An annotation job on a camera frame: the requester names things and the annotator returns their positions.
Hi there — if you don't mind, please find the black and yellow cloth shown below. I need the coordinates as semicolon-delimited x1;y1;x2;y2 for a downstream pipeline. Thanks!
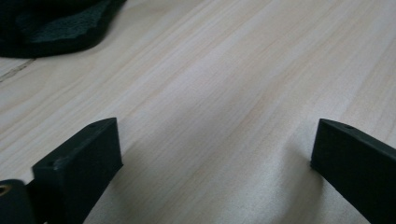
0;0;128;59

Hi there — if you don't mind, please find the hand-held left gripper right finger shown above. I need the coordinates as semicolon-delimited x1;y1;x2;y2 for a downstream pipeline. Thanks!
310;118;396;224

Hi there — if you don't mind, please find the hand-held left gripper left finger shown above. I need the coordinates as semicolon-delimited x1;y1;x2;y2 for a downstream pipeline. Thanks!
32;117;124;224

